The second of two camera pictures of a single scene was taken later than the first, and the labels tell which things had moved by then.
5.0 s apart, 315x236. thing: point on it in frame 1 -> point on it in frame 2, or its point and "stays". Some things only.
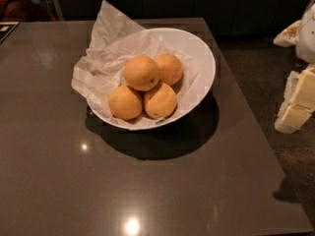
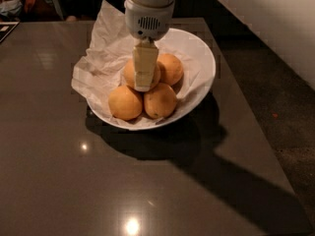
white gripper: [307, 36] -> [148, 21]
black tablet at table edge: [7, 28] stays
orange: [142, 73] stays
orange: [170, 68] stays
